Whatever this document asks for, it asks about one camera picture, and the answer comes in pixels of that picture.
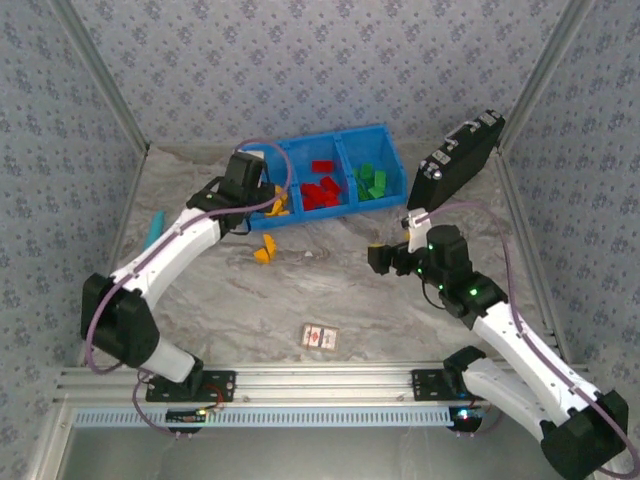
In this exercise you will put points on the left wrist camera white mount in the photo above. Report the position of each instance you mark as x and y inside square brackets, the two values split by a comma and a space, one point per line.
[255, 150]

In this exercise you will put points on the playing card box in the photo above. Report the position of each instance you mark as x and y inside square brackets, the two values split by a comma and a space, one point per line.
[320, 336]

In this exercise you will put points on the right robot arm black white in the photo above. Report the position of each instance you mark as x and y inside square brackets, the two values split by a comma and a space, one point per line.
[530, 350]

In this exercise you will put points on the blue three-compartment plastic bin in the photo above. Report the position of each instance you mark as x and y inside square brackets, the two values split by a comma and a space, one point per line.
[370, 145]

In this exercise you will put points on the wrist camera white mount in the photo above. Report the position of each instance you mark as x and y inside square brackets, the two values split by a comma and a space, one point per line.
[415, 230]
[255, 150]

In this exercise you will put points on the long red lego brick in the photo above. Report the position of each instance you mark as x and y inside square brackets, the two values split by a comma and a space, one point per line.
[330, 184]
[322, 166]

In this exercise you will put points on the yellow wedge lego piece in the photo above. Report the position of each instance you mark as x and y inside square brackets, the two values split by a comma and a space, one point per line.
[271, 243]

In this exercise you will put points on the orange square lego brick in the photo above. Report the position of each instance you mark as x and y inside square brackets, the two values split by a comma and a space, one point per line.
[283, 200]

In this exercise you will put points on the aluminium upright post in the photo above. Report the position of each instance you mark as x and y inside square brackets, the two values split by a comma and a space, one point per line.
[547, 70]
[100, 75]

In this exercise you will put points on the aluminium frame leg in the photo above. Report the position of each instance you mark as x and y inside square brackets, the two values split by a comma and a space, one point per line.
[50, 445]

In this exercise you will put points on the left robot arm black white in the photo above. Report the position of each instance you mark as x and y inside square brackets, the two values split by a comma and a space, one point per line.
[120, 320]

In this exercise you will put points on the aluminium side rail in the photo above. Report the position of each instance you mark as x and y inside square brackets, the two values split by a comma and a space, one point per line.
[532, 240]

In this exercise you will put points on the long orange lego brick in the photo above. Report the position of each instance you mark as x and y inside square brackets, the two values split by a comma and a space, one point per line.
[277, 212]

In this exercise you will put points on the orange wedge lego piece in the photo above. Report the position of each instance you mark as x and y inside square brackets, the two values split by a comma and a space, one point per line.
[261, 256]

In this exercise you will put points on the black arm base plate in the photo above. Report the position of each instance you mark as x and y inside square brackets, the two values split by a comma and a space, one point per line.
[427, 382]
[220, 382]

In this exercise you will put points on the teal plastic tube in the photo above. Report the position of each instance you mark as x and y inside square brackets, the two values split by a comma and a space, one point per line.
[156, 227]

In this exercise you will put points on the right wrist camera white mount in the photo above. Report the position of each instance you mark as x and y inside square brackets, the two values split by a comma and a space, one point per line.
[415, 230]

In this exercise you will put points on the small controller board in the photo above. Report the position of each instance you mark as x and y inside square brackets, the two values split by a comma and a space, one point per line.
[467, 417]
[185, 416]

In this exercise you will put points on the aluminium cross rail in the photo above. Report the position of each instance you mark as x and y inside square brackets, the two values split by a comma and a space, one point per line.
[325, 382]

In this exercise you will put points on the black briefcase with silver latches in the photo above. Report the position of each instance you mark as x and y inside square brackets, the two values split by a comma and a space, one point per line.
[455, 170]

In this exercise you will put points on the green lego brick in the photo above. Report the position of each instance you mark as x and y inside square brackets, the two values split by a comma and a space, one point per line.
[359, 177]
[363, 195]
[367, 171]
[376, 191]
[381, 177]

